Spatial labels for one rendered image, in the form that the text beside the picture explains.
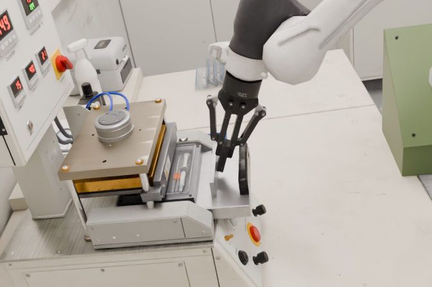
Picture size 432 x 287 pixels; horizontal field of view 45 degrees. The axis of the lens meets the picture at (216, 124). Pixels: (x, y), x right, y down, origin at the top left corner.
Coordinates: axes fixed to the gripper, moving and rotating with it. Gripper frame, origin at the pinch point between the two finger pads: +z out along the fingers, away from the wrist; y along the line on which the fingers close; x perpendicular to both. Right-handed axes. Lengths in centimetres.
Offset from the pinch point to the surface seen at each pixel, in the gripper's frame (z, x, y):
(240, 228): 16.3, -3.5, 7.6
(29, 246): 23.4, -14.5, -36.8
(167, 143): 1.3, 2.1, -12.6
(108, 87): 37, 84, -43
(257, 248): 21.8, -3.2, 13.1
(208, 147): 6.0, 11.1, -3.1
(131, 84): 37, 91, -35
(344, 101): 14, 68, 42
